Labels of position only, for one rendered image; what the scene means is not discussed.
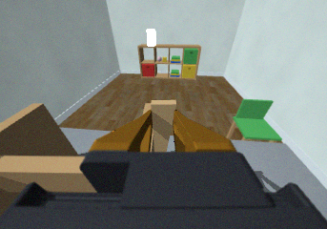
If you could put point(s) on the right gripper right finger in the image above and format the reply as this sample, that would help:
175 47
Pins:
197 137

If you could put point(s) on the tan wooden board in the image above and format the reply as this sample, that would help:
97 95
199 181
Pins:
146 108
31 132

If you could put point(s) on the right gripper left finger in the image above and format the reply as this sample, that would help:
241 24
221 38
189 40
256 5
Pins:
129 136

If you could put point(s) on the tan wooden rail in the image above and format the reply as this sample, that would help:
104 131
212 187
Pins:
53 173

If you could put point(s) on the tan tapered block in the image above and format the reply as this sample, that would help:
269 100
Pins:
163 117

